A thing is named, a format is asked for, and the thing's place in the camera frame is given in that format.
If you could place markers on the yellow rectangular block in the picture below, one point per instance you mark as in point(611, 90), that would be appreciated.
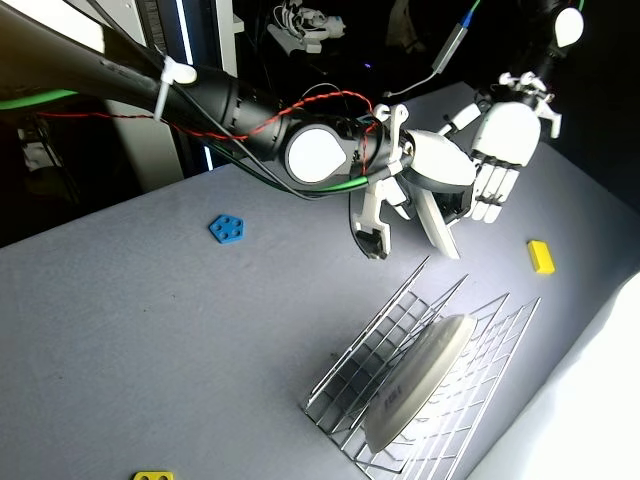
point(541, 257)

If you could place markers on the yellow block with holes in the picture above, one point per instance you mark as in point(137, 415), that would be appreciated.
point(152, 475)

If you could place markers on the grey table cloth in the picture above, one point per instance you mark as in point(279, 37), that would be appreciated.
point(150, 325)

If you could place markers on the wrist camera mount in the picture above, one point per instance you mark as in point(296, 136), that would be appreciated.
point(372, 215)
point(552, 120)

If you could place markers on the blue pentagon block with holes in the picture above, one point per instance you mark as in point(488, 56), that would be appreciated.
point(227, 230)

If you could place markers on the white plate with dark rim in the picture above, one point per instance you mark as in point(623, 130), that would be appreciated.
point(440, 235)

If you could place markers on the white plate with barcode label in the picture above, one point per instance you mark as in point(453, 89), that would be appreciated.
point(425, 380)

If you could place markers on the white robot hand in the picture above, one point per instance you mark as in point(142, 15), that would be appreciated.
point(440, 160)
point(510, 132)

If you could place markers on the spare white robot hand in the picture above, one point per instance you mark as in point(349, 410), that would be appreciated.
point(305, 27)

